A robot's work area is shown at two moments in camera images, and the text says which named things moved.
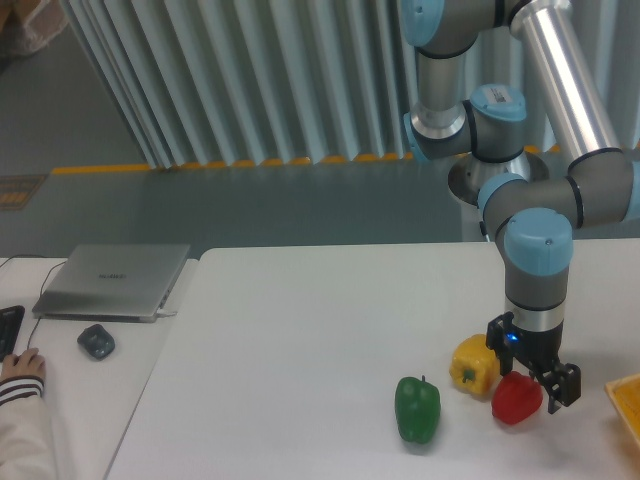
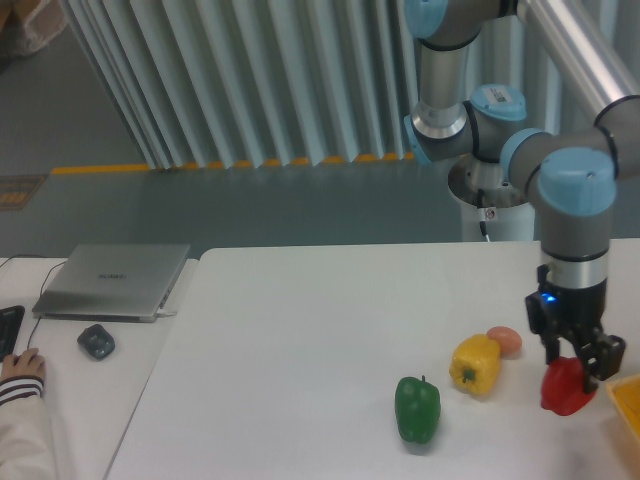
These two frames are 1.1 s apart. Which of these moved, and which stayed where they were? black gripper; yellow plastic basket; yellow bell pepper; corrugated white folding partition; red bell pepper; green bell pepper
Moved: red bell pepper; black gripper
Stayed: yellow bell pepper; corrugated white folding partition; green bell pepper; yellow plastic basket
